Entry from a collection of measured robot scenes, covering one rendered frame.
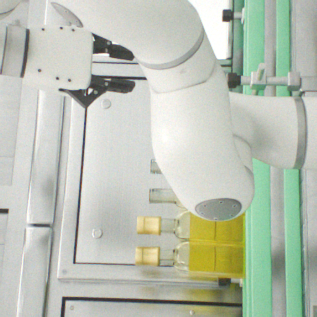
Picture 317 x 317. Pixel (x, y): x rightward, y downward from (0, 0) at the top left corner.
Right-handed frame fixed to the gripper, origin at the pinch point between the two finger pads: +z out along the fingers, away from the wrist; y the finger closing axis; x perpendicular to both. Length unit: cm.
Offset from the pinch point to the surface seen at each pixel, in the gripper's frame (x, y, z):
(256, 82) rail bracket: -7.5, -4.8, 25.2
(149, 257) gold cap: -26.2, 23.8, 12.2
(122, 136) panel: -42.2, -4.6, 9.3
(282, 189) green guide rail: -8.9, 13.5, 30.6
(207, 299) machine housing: -39, 28, 27
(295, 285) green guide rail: -7.9, 29.8, 32.0
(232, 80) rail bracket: -8.6, -5.1, 21.3
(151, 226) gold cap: -26.0, 18.2, 12.3
